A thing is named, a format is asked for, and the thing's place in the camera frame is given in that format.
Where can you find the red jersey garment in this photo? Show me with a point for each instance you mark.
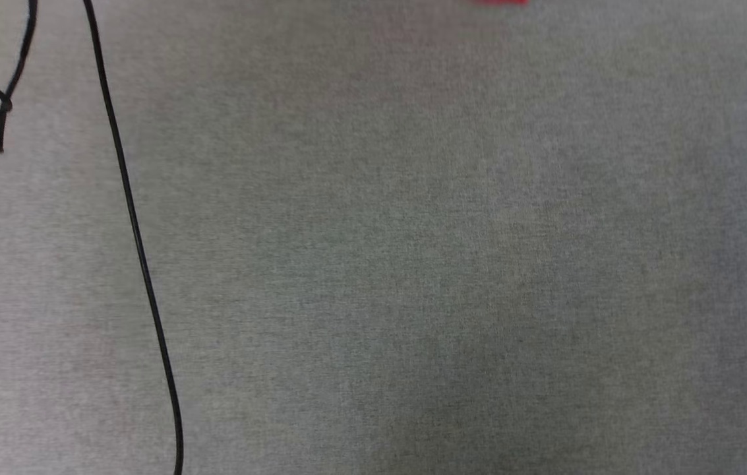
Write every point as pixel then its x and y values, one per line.
pixel 500 2

